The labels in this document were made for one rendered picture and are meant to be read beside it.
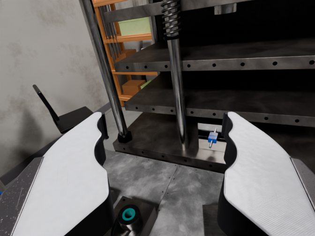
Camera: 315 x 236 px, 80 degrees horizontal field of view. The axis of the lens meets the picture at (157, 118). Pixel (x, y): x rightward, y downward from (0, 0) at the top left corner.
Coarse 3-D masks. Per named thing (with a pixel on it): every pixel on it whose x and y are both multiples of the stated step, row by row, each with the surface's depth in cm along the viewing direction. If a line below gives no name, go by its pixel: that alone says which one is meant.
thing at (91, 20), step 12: (84, 0) 86; (84, 12) 89; (96, 24) 92; (156, 24) 148; (96, 36) 94; (156, 36) 151; (96, 48) 97; (108, 60) 103; (108, 72) 104; (108, 84) 106; (108, 96) 111; (120, 108) 116; (120, 120) 118; (120, 132) 123
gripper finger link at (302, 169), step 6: (294, 162) 7; (300, 162) 7; (294, 168) 7; (300, 168) 7; (306, 168) 7; (300, 174) 7; (306, 174) 7; (312, 174) 7; (300, 180) 7; (306, 180) 7; (312, 180) 7; (306, 186) 6; (312, 186) 6; (306, 192) 6; (312, 192) 6; (312, 198) 6; (312, 204) 6
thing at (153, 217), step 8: (120, 200) 77; (128, 200) 76; (136, 200) 76; (120, 208) 74; (144, 208) 72; (152, 208) 72; (144, 216) 69; (152, 216) 71; (144, 224) 67; (152, 224) 72; (112, 232) 67; (120, 232) 68; (128, 232) 67; (136, 232) 65; (144, 232) 66
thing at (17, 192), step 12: (36, 168) 7; (24, 180) 7; (12, 192) 6; (24, 192) 6; (0, 204) 6; (12, 204) 6; (24, 204) 6; (0, 216) 6; (12, 216) 6; (0, 228) 5; (12, 228) 5
